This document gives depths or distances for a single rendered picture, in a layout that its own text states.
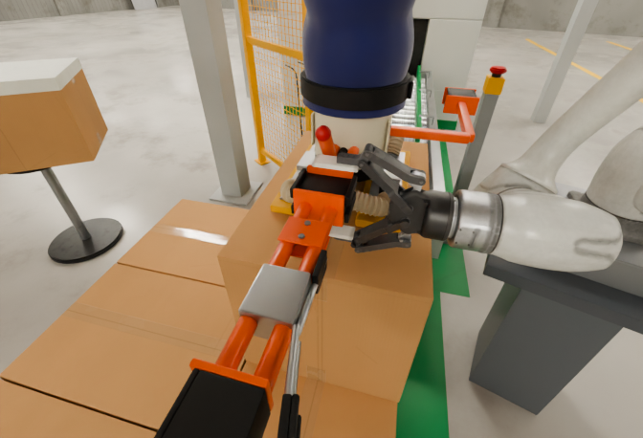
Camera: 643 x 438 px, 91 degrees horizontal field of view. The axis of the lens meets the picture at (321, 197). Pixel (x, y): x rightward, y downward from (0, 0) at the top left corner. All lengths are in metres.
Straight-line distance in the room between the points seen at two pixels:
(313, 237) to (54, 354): 0.91
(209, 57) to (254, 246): 1.54
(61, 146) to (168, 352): 1.21
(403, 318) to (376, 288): 0.09
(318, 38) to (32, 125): 1.52
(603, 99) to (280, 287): 0.53
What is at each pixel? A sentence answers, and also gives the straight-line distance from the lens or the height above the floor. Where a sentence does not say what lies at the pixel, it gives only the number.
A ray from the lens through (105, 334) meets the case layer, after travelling 1.16.
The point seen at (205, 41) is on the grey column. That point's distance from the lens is 2.04.
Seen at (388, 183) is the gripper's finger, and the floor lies 1.13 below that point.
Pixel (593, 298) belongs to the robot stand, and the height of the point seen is 0.75.
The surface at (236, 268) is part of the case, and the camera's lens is 0.64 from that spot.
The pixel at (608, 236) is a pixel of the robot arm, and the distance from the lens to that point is 0.54.
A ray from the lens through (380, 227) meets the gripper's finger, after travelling 0.53.
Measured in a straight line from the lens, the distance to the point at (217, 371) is 0.33.
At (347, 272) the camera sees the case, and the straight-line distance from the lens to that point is 0.59.
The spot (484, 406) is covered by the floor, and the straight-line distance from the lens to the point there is 1.61.
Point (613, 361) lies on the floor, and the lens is 2.01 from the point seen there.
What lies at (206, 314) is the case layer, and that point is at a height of 0.54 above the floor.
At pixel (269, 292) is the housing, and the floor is 1.10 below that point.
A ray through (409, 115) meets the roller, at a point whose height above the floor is 0.55.
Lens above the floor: 1.39
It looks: 36 degrees down
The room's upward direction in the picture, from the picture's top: straight up
